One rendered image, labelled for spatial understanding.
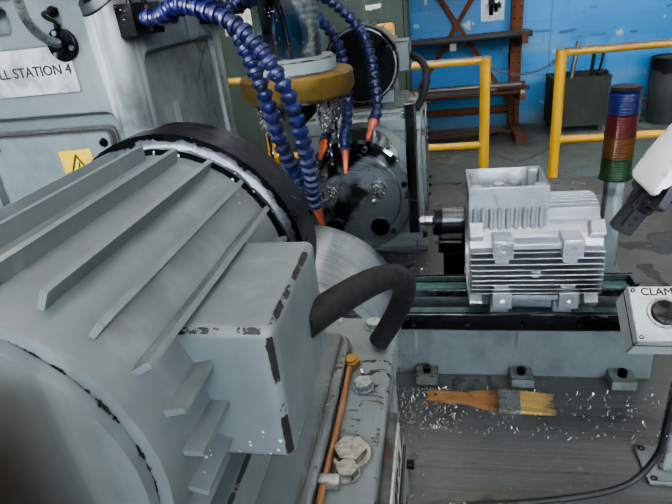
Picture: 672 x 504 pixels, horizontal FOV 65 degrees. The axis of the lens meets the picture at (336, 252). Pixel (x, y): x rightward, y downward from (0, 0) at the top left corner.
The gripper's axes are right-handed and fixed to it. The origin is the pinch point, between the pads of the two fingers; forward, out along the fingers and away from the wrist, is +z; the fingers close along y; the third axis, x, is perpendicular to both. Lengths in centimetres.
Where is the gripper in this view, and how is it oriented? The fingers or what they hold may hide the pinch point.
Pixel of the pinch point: (627, 219)
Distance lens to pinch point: 90.9
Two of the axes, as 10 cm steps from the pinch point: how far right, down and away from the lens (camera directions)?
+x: -9.0, -4.3, -0.5
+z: -4.0, 7.9, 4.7
